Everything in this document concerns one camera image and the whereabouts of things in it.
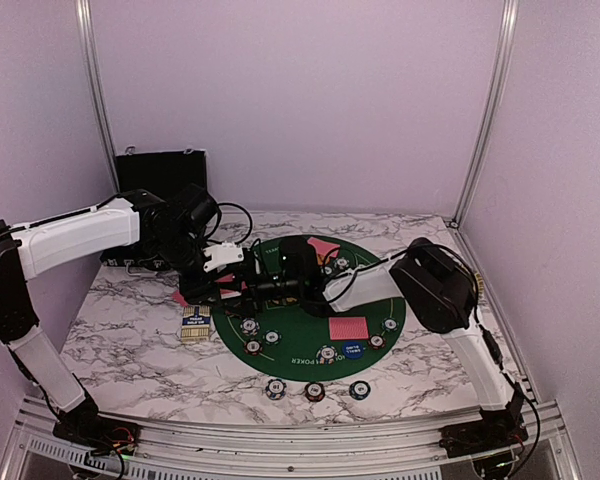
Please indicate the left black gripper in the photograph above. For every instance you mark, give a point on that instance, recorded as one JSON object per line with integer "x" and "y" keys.
{"x": 195, "y": 291}

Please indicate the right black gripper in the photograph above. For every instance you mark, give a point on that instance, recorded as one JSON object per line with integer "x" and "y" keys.
{"x": 251, "y": 298}

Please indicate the dropped red card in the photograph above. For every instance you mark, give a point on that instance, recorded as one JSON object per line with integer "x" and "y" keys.
{"x": 179, "y": 299}

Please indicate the blue small blind button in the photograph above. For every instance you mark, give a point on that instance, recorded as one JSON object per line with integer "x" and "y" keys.
{"x": 352, "y": 350}

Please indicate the blue white chip stack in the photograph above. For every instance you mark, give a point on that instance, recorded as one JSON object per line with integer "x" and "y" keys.
{"x": 275, "y": 389}

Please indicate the brown chip stack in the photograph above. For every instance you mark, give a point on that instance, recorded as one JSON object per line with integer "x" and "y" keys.
{"x": 314, "y": 391}

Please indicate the teal chip stack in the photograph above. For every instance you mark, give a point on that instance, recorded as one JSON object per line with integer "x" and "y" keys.
{"x": 359, "y": 390}

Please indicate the red back card deck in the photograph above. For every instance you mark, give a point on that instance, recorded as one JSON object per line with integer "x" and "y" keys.
{"x": 227, "y": 287}

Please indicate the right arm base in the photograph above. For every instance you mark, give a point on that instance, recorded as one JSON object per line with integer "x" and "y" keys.
{"x": 495, "y": 429}

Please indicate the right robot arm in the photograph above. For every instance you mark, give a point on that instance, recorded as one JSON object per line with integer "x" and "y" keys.
{"x": 439, "y": 289}

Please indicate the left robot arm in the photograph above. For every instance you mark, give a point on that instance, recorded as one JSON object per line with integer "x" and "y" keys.
{"x": 174, "y": 230}

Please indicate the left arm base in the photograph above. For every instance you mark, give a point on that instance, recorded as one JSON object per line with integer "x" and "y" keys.
{"x": 85, "y": 426}

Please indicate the blue gold card box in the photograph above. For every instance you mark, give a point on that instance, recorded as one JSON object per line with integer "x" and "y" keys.
{"x": 196, "y": 323}

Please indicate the round green poker mat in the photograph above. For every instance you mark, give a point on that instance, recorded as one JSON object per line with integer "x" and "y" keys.
{"x": 294, "y": 358}

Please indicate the black poker chip case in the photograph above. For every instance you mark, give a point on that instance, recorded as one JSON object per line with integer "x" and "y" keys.
{"x": 164, "y": 174}

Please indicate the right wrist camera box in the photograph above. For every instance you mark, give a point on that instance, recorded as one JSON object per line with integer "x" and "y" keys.
{"x": 298, "y": 263}

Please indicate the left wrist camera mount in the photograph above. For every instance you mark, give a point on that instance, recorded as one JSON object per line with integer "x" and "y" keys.
{"x": 221, "y": 255}

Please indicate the aluminium front rail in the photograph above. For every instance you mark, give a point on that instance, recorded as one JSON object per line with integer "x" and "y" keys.
{"x": 397, "y": 449}

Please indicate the left aluminium frame post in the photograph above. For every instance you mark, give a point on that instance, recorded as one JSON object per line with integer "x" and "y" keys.
{"x": 90, "y": 56}

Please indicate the aluminium frame post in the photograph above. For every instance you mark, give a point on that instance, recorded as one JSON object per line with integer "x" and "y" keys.
{"x": 90, "y": 56}
{"x": 495, "y": 94}

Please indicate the right aluminium frame post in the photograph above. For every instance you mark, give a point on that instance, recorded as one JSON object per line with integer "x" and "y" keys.
{"x": 495, "y": 94}

